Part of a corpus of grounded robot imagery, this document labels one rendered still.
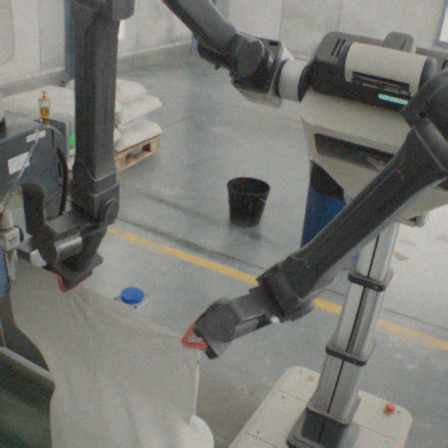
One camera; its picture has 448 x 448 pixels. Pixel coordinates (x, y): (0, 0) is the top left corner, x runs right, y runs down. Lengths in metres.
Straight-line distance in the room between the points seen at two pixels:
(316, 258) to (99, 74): 0.40
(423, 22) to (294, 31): 2.12
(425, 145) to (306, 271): 0.26
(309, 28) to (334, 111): 8.04
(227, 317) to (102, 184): 0.30
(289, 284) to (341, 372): 0.86
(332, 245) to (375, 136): 0.43
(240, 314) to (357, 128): 0.49
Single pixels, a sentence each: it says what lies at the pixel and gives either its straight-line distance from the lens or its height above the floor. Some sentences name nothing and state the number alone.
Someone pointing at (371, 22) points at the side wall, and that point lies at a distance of 8.86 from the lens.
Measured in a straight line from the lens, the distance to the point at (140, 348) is 1.04.
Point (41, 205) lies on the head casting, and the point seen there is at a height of 1.16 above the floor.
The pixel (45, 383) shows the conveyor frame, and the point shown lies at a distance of 1.85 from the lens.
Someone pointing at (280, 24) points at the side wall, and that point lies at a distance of 9.32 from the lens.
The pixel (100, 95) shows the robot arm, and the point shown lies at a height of 1.48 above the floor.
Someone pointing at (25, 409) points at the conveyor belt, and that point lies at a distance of 1.79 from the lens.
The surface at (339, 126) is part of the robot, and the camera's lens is 1.08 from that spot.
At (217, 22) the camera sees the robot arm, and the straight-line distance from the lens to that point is 0.95.
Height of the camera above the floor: 1.68
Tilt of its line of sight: 28 degrees down
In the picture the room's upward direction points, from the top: 5 degrees clockwise
